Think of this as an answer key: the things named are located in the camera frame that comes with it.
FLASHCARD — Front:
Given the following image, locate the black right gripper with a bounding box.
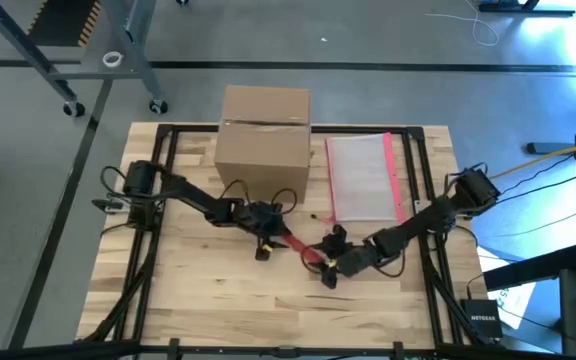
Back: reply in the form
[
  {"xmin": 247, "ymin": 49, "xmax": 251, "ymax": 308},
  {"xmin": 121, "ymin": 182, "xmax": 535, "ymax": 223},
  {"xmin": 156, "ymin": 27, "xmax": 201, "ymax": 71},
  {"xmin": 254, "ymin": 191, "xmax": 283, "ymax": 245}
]
[{"xmin": 311, "ymin": 224, "xmax": 385, "ymax": 290}]

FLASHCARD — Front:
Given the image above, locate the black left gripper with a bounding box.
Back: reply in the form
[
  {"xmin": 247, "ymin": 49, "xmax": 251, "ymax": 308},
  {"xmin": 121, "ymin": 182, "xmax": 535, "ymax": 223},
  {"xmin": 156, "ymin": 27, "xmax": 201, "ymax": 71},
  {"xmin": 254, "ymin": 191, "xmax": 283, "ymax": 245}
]
[{"xmin": 240, "ymin": 199, "xmax": 299, "ymax": 262}]

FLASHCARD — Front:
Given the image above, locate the red box cutter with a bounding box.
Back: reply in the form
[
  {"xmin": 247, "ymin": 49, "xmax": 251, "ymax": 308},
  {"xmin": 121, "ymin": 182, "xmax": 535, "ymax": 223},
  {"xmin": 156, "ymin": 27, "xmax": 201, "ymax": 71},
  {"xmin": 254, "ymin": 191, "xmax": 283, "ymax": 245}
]
[{"xmin": 281, "ymin": 232, "xmax": 327, "ymax": 265}]

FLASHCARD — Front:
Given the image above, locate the brown cardboard box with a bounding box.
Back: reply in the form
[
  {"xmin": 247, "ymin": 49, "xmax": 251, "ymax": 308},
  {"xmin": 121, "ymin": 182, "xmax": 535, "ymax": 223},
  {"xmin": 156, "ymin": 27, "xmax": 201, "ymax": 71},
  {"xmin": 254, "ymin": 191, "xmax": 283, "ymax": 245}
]
[{"xmin": 212, "ymin": 84, "xmax": 313, "ymax": 205}]

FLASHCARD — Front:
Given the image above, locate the pink mesh zipper pouch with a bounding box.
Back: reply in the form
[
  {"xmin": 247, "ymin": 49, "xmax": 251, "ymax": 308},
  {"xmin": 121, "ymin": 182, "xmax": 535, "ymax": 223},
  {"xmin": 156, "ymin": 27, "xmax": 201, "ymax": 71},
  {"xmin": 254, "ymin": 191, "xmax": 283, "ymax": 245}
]
[{"xmin": 310, "ymin": 131, "xmax": 409, "ymax": 225}]

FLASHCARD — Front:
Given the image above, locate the white printed paper sheet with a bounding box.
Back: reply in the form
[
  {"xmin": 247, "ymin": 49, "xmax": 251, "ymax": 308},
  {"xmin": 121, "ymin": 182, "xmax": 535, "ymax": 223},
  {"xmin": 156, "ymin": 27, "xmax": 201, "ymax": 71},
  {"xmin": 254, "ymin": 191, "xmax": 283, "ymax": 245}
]
[{"xmin": 476, "ymin": 245, "xmax": 538, "ymax": 331}]

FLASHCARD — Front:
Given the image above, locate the black desk leg beam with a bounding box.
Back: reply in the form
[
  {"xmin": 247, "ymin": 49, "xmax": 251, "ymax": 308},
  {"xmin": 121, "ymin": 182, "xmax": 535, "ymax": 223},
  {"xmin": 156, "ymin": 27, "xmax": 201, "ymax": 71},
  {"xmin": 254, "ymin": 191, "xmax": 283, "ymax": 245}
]
[{"xmin": 482, "ymin": 243, "xmax": 576, "ymax": 292}]

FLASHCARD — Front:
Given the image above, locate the grey metal rolling cart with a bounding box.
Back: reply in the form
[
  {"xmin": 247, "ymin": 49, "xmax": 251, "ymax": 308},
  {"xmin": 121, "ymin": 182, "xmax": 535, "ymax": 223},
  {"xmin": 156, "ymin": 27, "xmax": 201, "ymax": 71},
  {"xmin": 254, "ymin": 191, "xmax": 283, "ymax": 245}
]
[{"xmin": 0, "ymin": 0, "xmax": 169, "ymax": 117}]

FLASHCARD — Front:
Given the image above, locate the white tape roll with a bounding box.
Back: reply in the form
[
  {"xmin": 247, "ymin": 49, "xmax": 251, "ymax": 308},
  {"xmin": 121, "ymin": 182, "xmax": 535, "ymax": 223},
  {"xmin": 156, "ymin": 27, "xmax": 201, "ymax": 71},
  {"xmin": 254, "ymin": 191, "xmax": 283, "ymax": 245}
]
[{"xmin": 101, "ymin": 50, "xmax": 124, "ymax": 69}]

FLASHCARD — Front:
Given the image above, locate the black yellow striped mat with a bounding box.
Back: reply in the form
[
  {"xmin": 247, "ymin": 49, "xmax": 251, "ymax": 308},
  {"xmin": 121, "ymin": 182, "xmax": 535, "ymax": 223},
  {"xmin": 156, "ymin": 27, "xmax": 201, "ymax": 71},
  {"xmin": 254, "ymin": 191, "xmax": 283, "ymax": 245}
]
[{"xmin": 27, "ymin": 0, "xmax": 103, "ymax": 49}]

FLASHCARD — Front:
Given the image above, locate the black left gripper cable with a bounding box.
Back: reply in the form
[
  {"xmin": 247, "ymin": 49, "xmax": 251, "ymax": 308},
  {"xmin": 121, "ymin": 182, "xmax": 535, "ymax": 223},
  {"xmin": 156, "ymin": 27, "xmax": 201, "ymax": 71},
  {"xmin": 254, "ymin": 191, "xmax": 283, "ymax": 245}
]
[{"xmin": 217, "ymin": 178, "xmax": 299, "ymax": 215}]

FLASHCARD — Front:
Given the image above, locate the black aluminium table frame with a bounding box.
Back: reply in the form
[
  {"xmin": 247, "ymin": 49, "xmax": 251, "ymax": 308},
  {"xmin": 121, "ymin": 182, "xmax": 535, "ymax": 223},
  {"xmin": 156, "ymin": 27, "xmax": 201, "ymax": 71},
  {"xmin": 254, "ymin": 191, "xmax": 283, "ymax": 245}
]
[{"xmin": 0, "ymin": 123, "xmax": 576, "ymax": 360}]

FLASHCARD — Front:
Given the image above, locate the black Netgear network switch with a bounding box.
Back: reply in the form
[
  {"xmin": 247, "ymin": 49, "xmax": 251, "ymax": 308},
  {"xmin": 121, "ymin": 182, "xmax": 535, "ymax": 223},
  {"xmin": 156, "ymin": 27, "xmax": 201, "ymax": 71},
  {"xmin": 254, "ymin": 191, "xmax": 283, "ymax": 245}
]
[{"xmin": 460, "ymin": 298, "xmax": 504, "ymax": 340}]

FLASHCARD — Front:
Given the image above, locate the thin black floor cable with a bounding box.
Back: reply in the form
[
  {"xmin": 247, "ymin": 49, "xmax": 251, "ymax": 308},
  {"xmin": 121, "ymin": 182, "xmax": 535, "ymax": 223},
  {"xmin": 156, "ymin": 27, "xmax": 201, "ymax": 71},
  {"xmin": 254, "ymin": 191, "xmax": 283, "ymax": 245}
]
[
  {"xmin": 495, "ymin": 176, "xmax": 576, "ymax": 204},
  {"xmin": 490, "ymin": 212, "xmax": 576, "ymax": 238},
  {"xmin": 497, "ymin": 154, "xmax": 576, "ymax": 195}
]

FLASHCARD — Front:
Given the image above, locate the white floor cable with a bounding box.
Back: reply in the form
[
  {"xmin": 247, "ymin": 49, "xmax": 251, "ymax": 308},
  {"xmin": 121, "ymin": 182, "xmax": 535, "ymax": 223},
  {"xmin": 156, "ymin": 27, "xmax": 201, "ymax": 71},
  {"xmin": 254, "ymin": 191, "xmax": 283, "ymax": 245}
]
[{"xmin": 423, "ymin": 0, "xmax": 500, "ymax": 48}]

